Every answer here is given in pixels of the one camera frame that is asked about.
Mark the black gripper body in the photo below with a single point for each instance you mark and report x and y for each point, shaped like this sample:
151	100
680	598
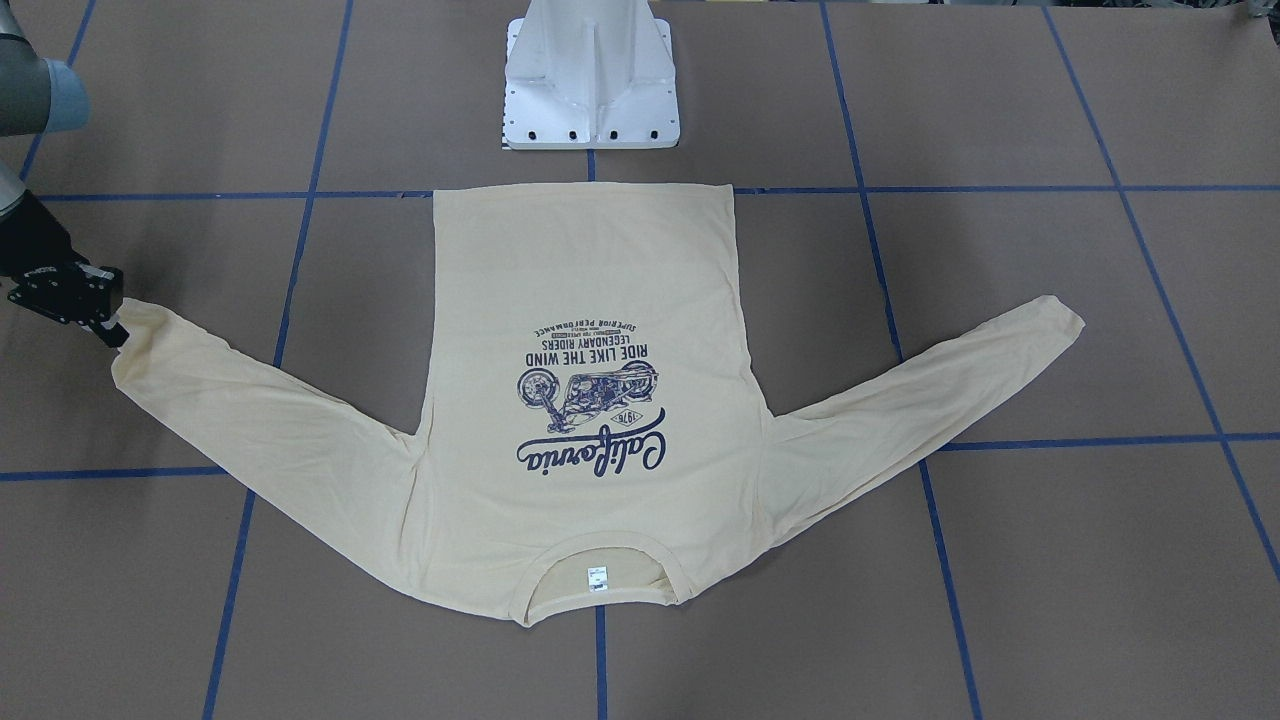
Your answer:
30	243

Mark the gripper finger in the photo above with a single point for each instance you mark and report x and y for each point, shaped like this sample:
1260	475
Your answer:
111	332

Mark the cream long-sleeve printed shirt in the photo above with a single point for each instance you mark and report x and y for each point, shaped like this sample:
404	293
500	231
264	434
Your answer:
592	431

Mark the brown table cover mat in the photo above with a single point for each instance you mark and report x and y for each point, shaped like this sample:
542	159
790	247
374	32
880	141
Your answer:
1104	546

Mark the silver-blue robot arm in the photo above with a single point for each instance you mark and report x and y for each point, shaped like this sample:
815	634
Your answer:
41	95

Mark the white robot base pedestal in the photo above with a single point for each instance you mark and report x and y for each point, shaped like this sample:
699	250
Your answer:
590	75

